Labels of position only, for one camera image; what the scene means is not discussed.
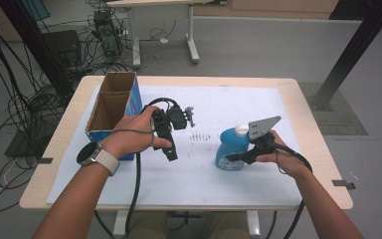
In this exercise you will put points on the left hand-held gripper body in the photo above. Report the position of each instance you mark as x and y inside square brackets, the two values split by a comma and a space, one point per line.
[177, 119]

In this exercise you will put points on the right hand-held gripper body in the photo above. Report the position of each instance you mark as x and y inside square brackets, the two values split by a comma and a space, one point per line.
[262, 127]

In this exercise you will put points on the blue bottle with white cap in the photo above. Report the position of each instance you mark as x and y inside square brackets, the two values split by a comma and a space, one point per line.
[229, 142]

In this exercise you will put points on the person's right hand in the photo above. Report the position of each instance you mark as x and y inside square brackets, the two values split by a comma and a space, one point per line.
[288, 159]

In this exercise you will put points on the person's left hand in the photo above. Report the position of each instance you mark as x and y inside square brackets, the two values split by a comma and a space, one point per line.
[129, 139]

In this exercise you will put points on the white paper sheet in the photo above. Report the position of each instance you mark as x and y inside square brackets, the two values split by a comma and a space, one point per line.
[195, 186]

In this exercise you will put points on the white table leg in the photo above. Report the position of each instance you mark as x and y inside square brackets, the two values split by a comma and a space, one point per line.
[120, 225]
[252, 225]

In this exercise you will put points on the blue cardboard box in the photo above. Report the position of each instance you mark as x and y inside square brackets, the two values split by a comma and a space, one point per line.
[109, 109]

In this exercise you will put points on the person's khaki trousers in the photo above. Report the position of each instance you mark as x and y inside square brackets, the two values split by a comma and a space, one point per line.
[146, 229]

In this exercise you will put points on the white background desk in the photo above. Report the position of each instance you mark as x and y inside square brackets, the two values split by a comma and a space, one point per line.
[136, 40]

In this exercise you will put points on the black tape piece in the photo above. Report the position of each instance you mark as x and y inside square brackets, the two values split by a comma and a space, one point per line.
[45, 160]
[343, 184]

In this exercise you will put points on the black computer tower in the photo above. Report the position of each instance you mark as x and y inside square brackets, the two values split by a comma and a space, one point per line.
[107, 33]

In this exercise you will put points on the black box on floor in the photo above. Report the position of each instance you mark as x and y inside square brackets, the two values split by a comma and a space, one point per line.
[63, 46]

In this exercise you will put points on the black metal stand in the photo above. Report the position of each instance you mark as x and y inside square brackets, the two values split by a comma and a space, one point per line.
[36, 43]

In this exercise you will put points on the black metal post with brackets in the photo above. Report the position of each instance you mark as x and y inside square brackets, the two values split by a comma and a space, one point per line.
[354, 46]

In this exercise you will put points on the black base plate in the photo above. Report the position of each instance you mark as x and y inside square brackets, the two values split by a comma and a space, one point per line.
[20, 146]

